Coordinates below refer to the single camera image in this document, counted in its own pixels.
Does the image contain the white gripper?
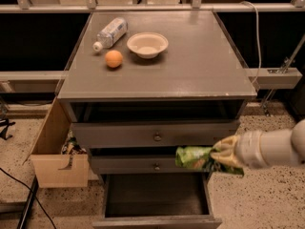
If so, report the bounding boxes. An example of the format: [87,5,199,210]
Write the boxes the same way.
[211,131,267,169]

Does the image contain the green rice chip bag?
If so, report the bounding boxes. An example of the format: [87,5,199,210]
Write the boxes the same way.
[175,146,244,176]

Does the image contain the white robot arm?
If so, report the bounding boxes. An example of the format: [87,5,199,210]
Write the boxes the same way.
[211,120,305,169]

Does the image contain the top grey drawer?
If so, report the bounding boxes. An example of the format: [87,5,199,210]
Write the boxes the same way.
[71,120,240,148]

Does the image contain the grey drawer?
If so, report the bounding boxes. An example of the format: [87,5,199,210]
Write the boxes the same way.
[90,156,211,175]
[71,120,240,148]
[92,173,222,229]

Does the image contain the bottom grey drawer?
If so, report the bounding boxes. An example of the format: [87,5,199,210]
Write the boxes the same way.
[92,173,222,229]

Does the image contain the grey drawer cabinet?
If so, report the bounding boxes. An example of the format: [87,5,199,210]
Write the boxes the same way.
[57,10,257,177]

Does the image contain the middle grey drawer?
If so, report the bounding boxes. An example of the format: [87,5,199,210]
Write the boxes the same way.
[90,156,211,175]

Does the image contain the white paper bowl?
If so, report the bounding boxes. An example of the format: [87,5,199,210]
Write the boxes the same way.
[127,32,169,59]

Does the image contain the orange fruit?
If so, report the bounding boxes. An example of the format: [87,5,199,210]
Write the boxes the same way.
[105,51,123,68]

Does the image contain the snack bags in box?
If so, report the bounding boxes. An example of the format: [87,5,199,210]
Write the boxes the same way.
[61,130,86,155]

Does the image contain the clear plastic water bottle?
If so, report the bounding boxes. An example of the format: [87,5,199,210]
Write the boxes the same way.
[92,17,128,52]

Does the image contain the cardboard box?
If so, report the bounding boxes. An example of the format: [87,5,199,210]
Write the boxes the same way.
[30,99,89,188]

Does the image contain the metal railing frame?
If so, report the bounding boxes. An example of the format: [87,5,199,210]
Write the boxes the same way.
[0,0,305,94]

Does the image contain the white cable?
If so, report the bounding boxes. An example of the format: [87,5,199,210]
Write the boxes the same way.
[239,1,263,85]

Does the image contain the black floor cable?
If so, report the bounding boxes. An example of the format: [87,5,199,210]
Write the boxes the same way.
[0,167,58,229]

